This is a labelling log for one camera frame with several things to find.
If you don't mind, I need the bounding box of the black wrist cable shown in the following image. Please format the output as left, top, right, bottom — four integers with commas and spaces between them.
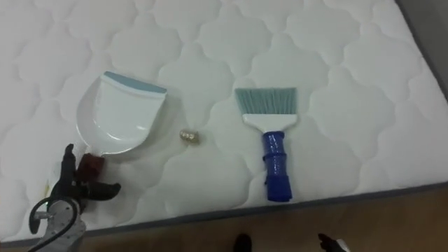
28, 196, 80, 252

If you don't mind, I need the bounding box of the small crumpled gold wrapper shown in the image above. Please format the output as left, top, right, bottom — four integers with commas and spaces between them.
179, 128, 201, 145

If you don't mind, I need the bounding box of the white dustpan with dark red handle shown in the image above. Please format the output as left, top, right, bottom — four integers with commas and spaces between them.
75, 71, 168, 183

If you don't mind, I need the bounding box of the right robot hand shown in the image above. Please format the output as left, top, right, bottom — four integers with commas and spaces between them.
317, 233, 351, 252

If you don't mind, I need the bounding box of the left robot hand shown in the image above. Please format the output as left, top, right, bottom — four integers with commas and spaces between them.
43, 143, 122, 211

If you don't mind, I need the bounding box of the grey bed with white mattress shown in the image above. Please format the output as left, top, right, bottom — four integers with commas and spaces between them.
0, 0, 448, 246

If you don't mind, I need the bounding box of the white brush with blue handle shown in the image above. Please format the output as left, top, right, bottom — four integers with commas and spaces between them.
234, 87, 299, 203

